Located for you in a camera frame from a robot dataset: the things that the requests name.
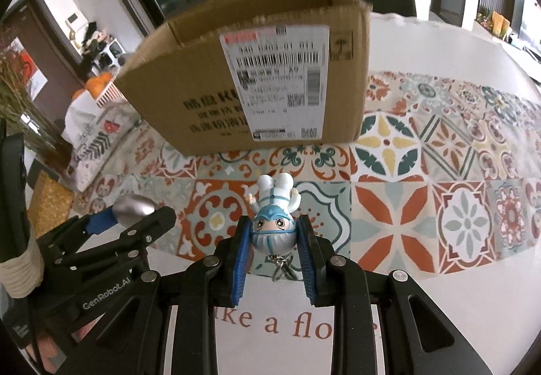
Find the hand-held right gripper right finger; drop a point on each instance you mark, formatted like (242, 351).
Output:
(310, 265)

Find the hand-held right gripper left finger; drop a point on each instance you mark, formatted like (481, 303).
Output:
(241, 261)

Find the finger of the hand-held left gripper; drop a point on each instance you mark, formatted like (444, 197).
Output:
(146, 227)
(100, 222)

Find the silver oval earbud case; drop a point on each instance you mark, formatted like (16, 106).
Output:
(133, 206)

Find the brown cardboard box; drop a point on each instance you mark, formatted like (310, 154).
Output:
(181, 75)

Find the person's left hand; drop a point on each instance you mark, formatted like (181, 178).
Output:
(55, 354)

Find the yellow seat cushion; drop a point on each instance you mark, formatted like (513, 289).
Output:
(50, 206)

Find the printed cloth tissue box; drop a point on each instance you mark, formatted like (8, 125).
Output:
(97, 146)

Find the glass vase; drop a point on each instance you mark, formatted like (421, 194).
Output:
(50, 155)

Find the patterned table runner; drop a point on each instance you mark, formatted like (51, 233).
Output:
(393, 210)

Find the white tissue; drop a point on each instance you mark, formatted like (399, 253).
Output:
(82, 108)

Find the white slatted fruit basket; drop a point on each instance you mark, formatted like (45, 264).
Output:
(110, 95)

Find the dried flower bunch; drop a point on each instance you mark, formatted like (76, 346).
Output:
(21, 113)

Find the pile of oranges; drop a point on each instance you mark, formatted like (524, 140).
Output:
(97, 84)

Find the white shelf rack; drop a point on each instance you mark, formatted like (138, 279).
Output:
(112, 53)

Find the clutter of bags and toys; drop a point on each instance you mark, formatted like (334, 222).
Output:
(95, 41)

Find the white intercom panel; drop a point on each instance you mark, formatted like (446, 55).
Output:
(75, 25)

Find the brown wooden door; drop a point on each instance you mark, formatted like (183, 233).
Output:
(42, 28)

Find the white low cabinet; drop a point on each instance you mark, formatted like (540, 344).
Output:
(515, 45)

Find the yellow bag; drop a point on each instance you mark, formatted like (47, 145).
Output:
(501, 26)

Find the red wall poster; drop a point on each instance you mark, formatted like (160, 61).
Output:
(29, 68)

